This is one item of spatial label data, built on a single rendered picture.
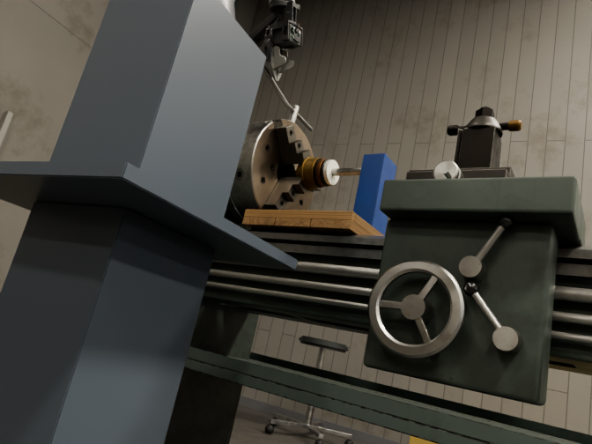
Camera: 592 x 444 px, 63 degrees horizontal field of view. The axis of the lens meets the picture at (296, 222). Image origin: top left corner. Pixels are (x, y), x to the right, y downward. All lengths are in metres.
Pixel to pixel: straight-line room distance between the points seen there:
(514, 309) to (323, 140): 4.51
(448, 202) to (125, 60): 0.55
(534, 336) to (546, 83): 4.23
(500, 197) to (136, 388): 0.60
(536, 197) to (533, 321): 0.18
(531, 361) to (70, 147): 0.74
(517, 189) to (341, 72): 4.85
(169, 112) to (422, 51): 4.75
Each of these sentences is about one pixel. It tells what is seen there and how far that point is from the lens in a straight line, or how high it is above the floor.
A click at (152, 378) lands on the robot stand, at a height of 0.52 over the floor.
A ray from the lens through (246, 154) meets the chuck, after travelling 1.30.
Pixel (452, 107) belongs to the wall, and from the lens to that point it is 4.91.
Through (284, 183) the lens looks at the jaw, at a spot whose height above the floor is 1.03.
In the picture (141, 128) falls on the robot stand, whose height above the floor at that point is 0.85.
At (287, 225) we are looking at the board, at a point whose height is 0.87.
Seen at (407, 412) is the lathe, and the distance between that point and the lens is 0.77.
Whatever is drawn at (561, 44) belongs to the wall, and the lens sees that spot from 5.13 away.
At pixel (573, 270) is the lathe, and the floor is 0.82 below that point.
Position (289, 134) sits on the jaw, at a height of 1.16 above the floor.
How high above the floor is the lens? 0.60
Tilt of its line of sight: 15 degrees up
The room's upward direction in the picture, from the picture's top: 13 degrees clockwise
